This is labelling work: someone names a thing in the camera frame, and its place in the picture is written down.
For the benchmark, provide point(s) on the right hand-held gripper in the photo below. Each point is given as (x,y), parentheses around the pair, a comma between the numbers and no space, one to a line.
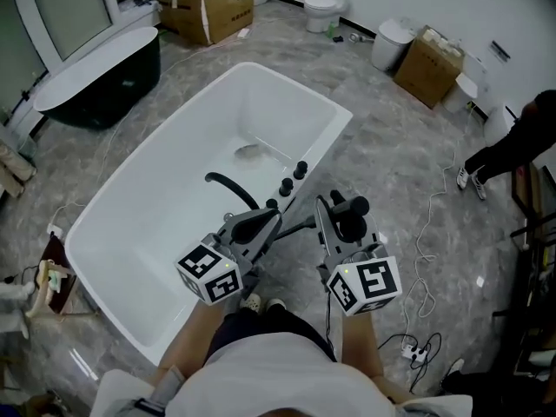
(369,285)

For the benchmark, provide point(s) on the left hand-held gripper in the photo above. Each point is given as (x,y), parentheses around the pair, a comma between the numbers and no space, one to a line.
(208,274)

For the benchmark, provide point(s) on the person's left forearm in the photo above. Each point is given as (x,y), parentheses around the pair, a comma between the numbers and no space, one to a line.
(191,337)

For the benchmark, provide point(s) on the person's right forearm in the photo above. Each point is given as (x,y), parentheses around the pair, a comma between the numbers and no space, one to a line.
(358,346)

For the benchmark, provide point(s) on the white rectangular bathtub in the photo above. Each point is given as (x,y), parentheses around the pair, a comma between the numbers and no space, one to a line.
(174,198)

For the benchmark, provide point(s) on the dark green oval bathtub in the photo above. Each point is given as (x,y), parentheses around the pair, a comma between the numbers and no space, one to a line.
(100,89)

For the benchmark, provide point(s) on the black curved faucet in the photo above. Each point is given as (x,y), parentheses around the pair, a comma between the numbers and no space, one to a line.
(236,189)

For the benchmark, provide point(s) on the person's left shoe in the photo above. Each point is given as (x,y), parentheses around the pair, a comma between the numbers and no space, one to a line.
(250,302)

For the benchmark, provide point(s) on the person's shoe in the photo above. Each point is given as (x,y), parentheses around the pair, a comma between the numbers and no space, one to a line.
(276,304)
(250,302)

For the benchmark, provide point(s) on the person's right shoe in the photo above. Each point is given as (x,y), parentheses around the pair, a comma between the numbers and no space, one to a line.
(276,304)

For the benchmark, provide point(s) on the person's black trousers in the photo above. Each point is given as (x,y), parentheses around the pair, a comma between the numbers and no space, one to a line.
(269,322)

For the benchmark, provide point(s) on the white power strip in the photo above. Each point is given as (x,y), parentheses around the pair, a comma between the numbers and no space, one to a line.
(415,352)

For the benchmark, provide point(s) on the person's white shirt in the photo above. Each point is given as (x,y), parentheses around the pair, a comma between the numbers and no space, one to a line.
(269,372)

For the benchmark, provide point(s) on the cardboard box with white fittings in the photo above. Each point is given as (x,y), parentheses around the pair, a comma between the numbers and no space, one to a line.
(425,74)

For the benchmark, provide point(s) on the white round bin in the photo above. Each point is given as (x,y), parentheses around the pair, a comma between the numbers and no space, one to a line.
(391,46)

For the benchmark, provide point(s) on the black metal rack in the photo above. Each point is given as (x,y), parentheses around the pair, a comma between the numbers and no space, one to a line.
(536,233)

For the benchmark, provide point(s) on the chrome shower fitting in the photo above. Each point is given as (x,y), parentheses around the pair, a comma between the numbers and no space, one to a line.
(361,37)

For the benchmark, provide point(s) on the small white flat box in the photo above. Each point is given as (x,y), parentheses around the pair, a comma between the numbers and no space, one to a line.
(244,33)

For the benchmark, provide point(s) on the green bottle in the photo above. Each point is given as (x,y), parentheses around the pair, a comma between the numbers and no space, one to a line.
(332,29)

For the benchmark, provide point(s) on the brown wooden stool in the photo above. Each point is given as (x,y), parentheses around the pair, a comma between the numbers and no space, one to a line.
(65,298)

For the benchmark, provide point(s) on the pale green folded towel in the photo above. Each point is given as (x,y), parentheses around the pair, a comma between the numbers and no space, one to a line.
(54,281)

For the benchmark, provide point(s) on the large open cardboard box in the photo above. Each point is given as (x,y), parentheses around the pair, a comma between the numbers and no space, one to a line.
(208,13)

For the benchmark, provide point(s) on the cream curved tube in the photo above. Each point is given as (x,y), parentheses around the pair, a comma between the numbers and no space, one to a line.
(41,289)

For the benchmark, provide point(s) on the white two-piece toilet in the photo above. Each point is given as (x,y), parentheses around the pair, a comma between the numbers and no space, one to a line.
(323,7)

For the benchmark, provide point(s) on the white plush toy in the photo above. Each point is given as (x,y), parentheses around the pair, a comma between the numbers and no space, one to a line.
(17,291)

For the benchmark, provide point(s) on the large white framed window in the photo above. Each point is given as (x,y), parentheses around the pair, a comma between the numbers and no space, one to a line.
(69,15)

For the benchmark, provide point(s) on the black wall socket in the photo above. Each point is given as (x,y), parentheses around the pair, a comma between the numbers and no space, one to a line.
(501,51)

